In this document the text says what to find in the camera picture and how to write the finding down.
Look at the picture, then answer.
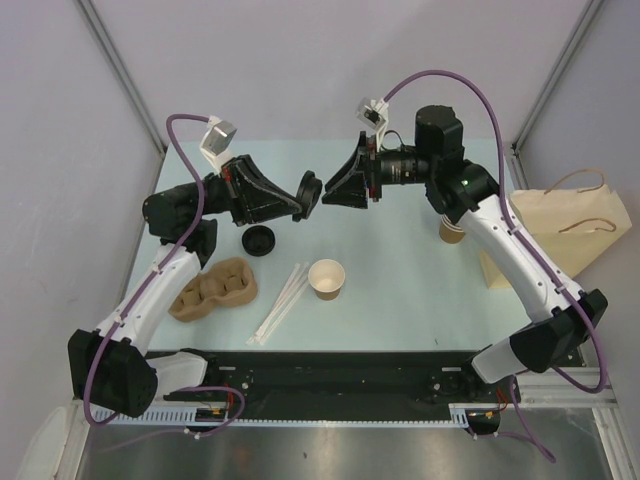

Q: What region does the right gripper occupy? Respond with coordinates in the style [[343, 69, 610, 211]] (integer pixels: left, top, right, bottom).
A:
[[323, 131, 437, 209]]

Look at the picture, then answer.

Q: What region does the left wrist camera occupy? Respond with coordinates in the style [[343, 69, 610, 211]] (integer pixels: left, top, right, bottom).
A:
[[199, 116, 237, 169]]

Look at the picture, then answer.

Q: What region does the brown paper coffee cup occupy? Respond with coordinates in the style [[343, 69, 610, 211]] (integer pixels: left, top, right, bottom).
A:
[[308, 259, 346, 301]]

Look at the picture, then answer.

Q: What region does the brown pulp cup carrier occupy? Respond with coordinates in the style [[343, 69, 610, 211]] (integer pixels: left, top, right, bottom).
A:
[[168, 257, 258, 323]]

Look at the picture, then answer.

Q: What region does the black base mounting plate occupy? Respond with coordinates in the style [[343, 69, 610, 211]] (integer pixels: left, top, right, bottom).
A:
[[166, 351, 518, 422]]

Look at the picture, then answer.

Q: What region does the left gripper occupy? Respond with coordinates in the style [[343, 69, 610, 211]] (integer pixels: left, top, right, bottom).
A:
[[179, 155, 302, 227]]

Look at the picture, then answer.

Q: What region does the kraft paper takeout bag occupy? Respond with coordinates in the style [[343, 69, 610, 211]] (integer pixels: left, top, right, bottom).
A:
[[509, 173, 632, 278]]

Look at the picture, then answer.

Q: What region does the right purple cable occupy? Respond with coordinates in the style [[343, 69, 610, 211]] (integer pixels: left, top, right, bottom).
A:
[[382, 69, 614, 396]]

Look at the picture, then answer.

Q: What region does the white slotted cable duct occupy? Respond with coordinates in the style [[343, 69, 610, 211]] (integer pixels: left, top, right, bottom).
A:
[[110, 404, 469, 429]]

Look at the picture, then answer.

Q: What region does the black coffee cup lid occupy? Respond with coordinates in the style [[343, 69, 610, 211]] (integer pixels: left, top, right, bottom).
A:
[[292, 170, 323, 222]]

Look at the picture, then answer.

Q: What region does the stack of paper cups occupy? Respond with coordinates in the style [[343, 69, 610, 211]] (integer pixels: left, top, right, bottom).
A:
[[439, 215, 465, 244]]

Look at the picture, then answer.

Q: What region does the white wrapped straw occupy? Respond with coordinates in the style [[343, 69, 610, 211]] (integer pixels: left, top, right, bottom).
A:
[[257, 269, 320, 346], [244, 261, 310, 345], [249, 264, 314, 346]]

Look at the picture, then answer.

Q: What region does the aluminium frame rail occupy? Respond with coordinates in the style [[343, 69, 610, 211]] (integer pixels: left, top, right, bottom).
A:
[[516, 370, 617, 409]]

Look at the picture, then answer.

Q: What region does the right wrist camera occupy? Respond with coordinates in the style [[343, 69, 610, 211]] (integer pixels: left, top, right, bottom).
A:
[[356, 98, 389, 145]]

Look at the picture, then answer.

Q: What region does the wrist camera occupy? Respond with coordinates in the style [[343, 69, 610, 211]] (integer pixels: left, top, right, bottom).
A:
[[356, 98, 389, 145], [199, 116, 237, 169]]

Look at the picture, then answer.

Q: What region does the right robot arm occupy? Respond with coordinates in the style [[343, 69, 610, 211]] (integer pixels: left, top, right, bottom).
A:
[[322, 99, 608, 401]]

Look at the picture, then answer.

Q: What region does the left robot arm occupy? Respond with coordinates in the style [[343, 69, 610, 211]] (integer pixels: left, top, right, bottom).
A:
[[68, 155, 322, 426]]

